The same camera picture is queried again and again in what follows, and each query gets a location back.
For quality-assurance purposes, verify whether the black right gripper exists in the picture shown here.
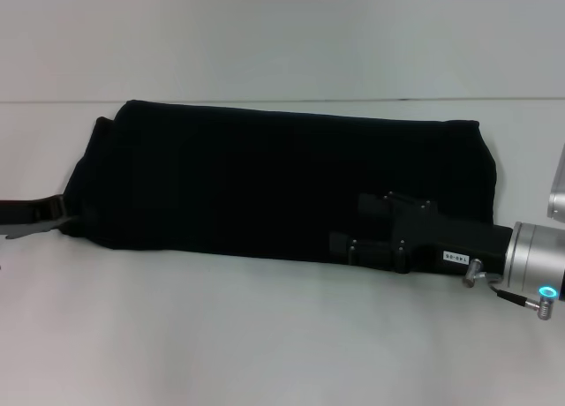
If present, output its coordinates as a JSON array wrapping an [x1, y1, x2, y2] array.
[[328, 191, 516, 278]]

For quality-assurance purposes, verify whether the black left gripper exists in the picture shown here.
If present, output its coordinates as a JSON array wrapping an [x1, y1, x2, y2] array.
[[0, 193, 68, 243]]

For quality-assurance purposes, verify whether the silver cable plug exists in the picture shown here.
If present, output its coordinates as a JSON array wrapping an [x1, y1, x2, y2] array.
[[461, 257, 486, 289]]

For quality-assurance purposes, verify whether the thin dark cable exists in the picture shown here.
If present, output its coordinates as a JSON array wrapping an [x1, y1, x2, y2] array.
[[483, 271, 558, 322]]

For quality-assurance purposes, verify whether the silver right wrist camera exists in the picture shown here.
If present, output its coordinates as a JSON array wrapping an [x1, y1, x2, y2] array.
[[546, 143, 565, 225]]

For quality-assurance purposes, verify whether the black shirt with FREE print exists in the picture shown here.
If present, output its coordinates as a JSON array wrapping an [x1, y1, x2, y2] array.
[[59, 99, 500, 270]]

